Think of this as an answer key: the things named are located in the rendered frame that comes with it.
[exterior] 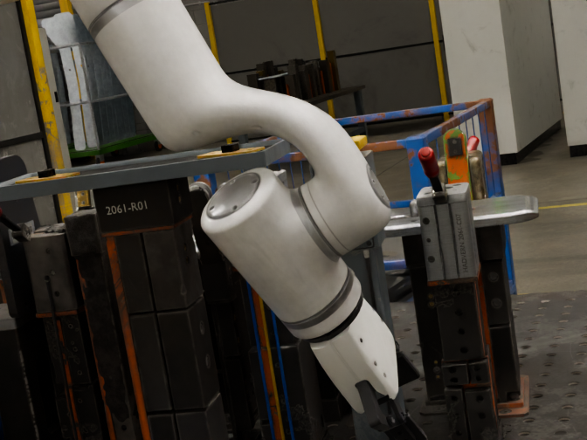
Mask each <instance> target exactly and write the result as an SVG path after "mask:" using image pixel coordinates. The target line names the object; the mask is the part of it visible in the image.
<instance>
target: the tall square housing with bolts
mask: <svg viewBox="0 0 587 440"><path fill-rule="evenodd" d="M273 172H274V173H275V175H276V176H278V178H279V179H280V180H281V182H282V183H283V184H284V185H285V187H287V188H288V185H287V172H286V171H285V170H284V169H281V170H274V171H273ZM232 271H233V272H238V270H237V269H236V268H235V267H234V266H233V265H232ZM238 277H239V282H240V287H241V292H242V298H243V303H244V309H245V318H246V324H247V329H248V334H249V340H250V345H251V347H252V348H251V349H250V351H249V352H248V355H249V361H250V366H251V371H252V381H253V387H254V392H255V397H256V403H257V408H258V413H259V420H260V421H259V423H260V429H261V434H262V439H263V440H333V439H334V438H335V436H330V434H329V430H326V426H325V420H324V415H323V409H322V403H321V393H320V387H319V382H318V376H317V370H316V365H315V359H314V352H313V350H312V348H311V347H310V342H306V341H304V340H303V339H300V338H297V337H295V336H293V335H292V334H291V332H290V331H289V330H288V329H287V328H286V326H285V325H284V324H283V323H282V322H281V321H280V319H279V318H278V317H277V316H276V314H275V313H274V312H273V311H272V310H271V308H270V307H269V306H268V305H267V304H266V302H265V301H264V300H263V299H262V298H261V297H260V296H259V295H258V294H257V293H256V292H255V290H254V289H253V288H252V287H251V286H250V284H249V283H248V282H247V281H246V280H245V279H244V277H243V276H242V275H241V274H240V273H239V272H238ZM329 438H330V439H329Z"/></svg>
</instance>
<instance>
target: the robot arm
mask: <svg viewBox="0 0 587 440"><path fill-rule="evenodd" d="M70 2H71V3H72V5H73V7H74V9H75V10H76V11H77V13H78V15H79V17H80V18H81V20H82V22H83V23H84V25H85V27H86V28H87V29H88V31H89V33H90V34H91V36H92V38H93V40H94V42H95V43H96V44H97V45H98V47H99V49H100V51H101V52H102V54H103V55H104V57H105V59H106V60H107V62H108V63H109V65H110V66H111V68H112V69H113V71H114V73H115V75H116V76H117V78H118V79H119V81H120V82H121V84H122V85H123V87H124V89H125V90H126V92H127V93H128V95H129V97H130V99H131V100H132V101H133V103H134V104H135V106H136V108H137V110H138V111H139V113H140V114H141V116H142V118H143V119H144V120H145V122H146V123H147V125H148V127H149V129H150V130H151V132H152V133H153V134H154V136H155V137H156V139H157V140H158V141H159V142H161V144H162V145H163V146H164V147H166V148H167V149H169V150H172V151H175V152H184V151H189V150H192V149H195V148H200V147H203V146H206V145H209V144H211V143H214V142H217V141H221V140H224V139H227V138H231V137H234V136H238V135H242V134H269V135H272V136H275V137H279V138H281V139H282V140H285V141H288V142H289V143H291V144H293V145H294V146H295V147H297V148H298V149H299V150H300V151H301V152H302V153H303V155H304V156H305V157H306V158H307V160H308V162H309V163H310V165H311V166H312V168H313V170H314V177H313V178H312V179H311V180H310V181H308V182H306V183H304V184H303V185H301V186H300V187H299V188H297V189H288V188H287V187H285V185H284V184H283V183H282V182H281V180H280V179H279V178H278V176H276V175H275V173H274V172H272V170H271V169H268V168H253V169H250V170H247V171H246V172H243V173H241V174H239V175H237V176H235V177H233V178H232V179H231V180H230V181H228V182H227V183H226V184H224V185H223V186H222V187H221V188H220V189H219V190H218V191H217V192H216V193H215V194H214V195H213V196H212V197H211V199H210V200H209V202H207V204H206V205H205V207H204V211H203V213H202V216H201V227H202V229H203V231H204V232H205V233H206V235H207V236H208V237H209V238H210V239H211V240H212V242H213V243H214V244H215V245H216V246H217V247H218V249H219V250H221V252H223V254H224V255H225V256H226V257H227V258H228V260H229V261H230V262H231V263H232V264H233V266H234V267H235V268H236V269H237V270H238V272H239V273H240V274H241V275H242V276H243V277H244V279H245V280H246V281H247V282H248V283H249V284H250V286H251V287H252V288H253V289H254V290H255V292H256V293H257V294H258V295H259V296H260V297H261V298H262V299H263V300H264V301H265V302H266V304H267V305H268V306H269V307H270V308H271V310H272V311H273V312H274V313H275V314H276V316H277V317H278V318H279V319H280V321H281V322H282V323H283V324H284V325H285V326H286V328H287V329H288V330H289V331H290V332H291V334H292V335H293V336H295V337H297V338H300V339H303V340H304V341H306V342H310V347H311V348H312V350H313V352H314V355H315V356H316V358H317V360H318V361H319V363H320V364H321V366H322V367H323V369H324V370H325V372H326V373H327V375H328V377H329V378H330V379H331V381H332V382H333V383H334V385H335V386H336V387H337V388H338V390H339V391H340V392H341V393H342V395H343V396H344V398H345V399H346V400H347V401H348V403H349V404H350V405H351V407H352V408H353V409H354V410H355V411H356V412H357V413H359V414H362V413H363V412H365V415H366V417H367V420H368V424H369V426H370V427H371V428H372V429H374V430H377V431H378V432H384V433H385V434H386V435H387V437H388V438H389V439H390V440H426V439H427V438H426V434H425V433H424V432H423V431H422V430H421V428H420V427H419V426H418V425H417V423H416V422H415V421H414V420H413V419H412V417H411V416H410V415H409V413H407V414H404V412H403V411H402V408H401V406H400V404H399V402H398V400H397V398H396V396H397V392H398V387H401V386H403V385H405V384H406V383H409V382H412V381H414V380H417V379H418V378H419V377H420V372H419V371H418V369H417V368H416V367H415V366H414V364H413V363H412V362H411V360H410V359H409V358H408V356H407V355H406V354H405V353H404V351H401V352H398V351H399V350H400V346H399V344H398V342H397V341H396V340H394V339H393V336H392V334H391V332H390V330H389V328H388V327H387V326H386V325H385V323H384V322H383V320H382V319H381V318H380V317H379V315H378V314H377V313H376V310H375V309H374V308H373V307H371V306H370V305H369V304H368V302H367V301H366V300H365V299H364V298H363V293H362V291H361V284H360V282H359V280H358V278H357V277H356V276H355V273H354V272H353V271H352V269H351V268H349V267H348V266H347V265H346V264H345V262H344V261H343V260H342V258H341V256H343V255H345V254H346V253H348V252H350V251H352V250H354V249H355V248H356V247H358V246H359V245H361V244H363V243H365V242H366V241H368V240H369V239H371V238H373V237H374V236H375V235H376V234H378V233H379V232H380V231H381V230H383V229H384V227H385V226H386V225H387V224H388V222H389V221H390V213H391V210H390V201H389V199H388V197H387V196H386V194H385V191H384V189H383V188H382V186H381V184H380V182H379V181H378V180H377V178H376V174H375V173H373V171H372V169H371V168H370V166H369V164H368V163H367V162H366V160H365V158H364V157H363V155H362V153H361V152H360V150H359V149H358V147H357V146H356V144H355V143H354V142H353V140H352V139H351V138H350V136H349V135H348V134H347V132H346V131H345V130H344V129H343V128H342V126H341V125H340V124H339V123H338V122H337V121H336V120H334V119H333V118H332V117H331V116H330V115H328V114H327V113H325V112H324V111H322V110H321V109H320V108H318V107H315V106H313V105H311V104H309V103H307V102H306V101H304V100H300V99H297V98H295V97H292V96H288V95H285V94H281V93H274V92H268V91H264V90H259V89H255V88H250V87H248V86H242V85H240V84H239V83H237V82H235V81H233V80H232V79H230V78H229V77H228V76H227V75H226V74H225V73H224V71H223V70H222V68H221V67H220V65H219V63H218V62H217V60H216V59H215V57H214V55H213V54H212V52H211V50H210V48H209V47H208V45H207V44H206V42H205V41H204V38H203V37H202V35H201V33H200V32H199V30H198V28H197V27H196V25H195V24H194V22H193V20H192V19H191V17H190V15H189V13H188V11H187V10H186V9H185V7H184V5H183V3H182V1H181V0H70ZM375 392H379V393H381V394H383V395H384V396H382V397H380V398H378V399H377V398H376V394H375ZM386 402H390V406H391V407H392V409H393V411H394V413H395V414H392V415H388V416H385V415H384V414H383V413H382V411H381V410H380V408H379V405H381V404H384V403H386Z"/></svg>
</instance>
